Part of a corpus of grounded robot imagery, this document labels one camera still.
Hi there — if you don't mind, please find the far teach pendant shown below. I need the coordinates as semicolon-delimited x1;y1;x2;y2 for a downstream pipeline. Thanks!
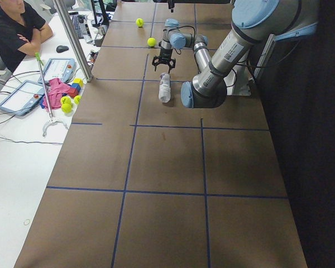
40;58;76;83

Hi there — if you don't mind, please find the teach pendant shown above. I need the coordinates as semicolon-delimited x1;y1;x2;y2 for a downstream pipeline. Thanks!
40;58;76;83
0;80;44;116

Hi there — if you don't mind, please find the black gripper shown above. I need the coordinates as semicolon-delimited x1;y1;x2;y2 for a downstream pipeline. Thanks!
152;40;176;73

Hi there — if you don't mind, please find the black keyboard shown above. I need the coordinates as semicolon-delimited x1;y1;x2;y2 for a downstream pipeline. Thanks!
71;15;88;39

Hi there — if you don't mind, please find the near teach pendant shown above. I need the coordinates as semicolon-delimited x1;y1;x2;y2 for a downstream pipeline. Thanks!
0;80;44;116

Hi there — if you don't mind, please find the black monitor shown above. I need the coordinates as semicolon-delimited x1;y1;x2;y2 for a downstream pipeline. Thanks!
90;0;109;27

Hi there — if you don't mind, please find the red blue cube block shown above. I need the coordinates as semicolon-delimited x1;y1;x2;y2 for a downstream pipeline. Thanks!
67;83;81;98

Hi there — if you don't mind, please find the yellow tennis ball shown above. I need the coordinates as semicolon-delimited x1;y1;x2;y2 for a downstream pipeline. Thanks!
147;37;156;47
136;18;144;28

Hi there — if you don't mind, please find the black computer mouse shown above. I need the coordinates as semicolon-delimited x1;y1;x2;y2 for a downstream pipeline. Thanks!
56;45;69;53

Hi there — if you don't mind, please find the reacher grabber tool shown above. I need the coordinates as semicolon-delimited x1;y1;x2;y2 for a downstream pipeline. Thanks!
35;52;69;137

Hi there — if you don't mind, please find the aluminium frame post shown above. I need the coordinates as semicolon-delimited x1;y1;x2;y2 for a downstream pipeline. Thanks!
53;0;93;83

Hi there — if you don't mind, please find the seated person black shirt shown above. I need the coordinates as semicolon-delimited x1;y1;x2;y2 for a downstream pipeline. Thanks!
0;1;53;72

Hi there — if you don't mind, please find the yellow ball on desk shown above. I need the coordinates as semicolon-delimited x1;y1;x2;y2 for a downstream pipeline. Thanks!
73;95;81;105

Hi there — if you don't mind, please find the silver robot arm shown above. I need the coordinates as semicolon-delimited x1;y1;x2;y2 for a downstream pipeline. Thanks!
152;1;319;108

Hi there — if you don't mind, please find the clear tennis ball can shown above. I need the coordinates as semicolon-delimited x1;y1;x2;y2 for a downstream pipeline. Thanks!
159;73;171;103

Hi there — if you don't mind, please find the pink cloth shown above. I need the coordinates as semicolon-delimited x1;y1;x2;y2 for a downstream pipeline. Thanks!
48;78;70;109

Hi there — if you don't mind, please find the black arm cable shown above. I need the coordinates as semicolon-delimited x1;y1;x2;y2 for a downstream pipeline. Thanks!
167;25;198;55

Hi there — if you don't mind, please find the steel cup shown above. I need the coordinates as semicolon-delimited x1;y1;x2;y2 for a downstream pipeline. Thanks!
97;25;107;36

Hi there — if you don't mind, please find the yellow cube block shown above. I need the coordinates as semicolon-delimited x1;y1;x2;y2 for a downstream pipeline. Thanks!
71;78;84;88

